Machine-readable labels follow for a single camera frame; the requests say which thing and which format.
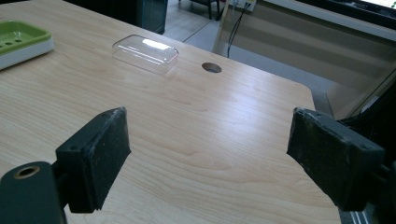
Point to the green and white soap dish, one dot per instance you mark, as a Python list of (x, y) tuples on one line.
[(18, 42)]

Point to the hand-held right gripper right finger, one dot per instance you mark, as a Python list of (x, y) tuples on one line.
[(334, 155)]

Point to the white power strip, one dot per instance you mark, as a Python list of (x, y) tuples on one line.
[(246, 3)]

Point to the clear plastic soap box lid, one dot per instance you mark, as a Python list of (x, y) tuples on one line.
[(145, 53)]

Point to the dark cabinet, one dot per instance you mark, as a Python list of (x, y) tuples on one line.
[(137, 14)]

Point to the chair legs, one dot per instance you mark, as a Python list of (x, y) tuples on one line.
[(205, 6)]

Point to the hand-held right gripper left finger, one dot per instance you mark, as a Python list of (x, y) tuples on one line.
[(93, 158)]

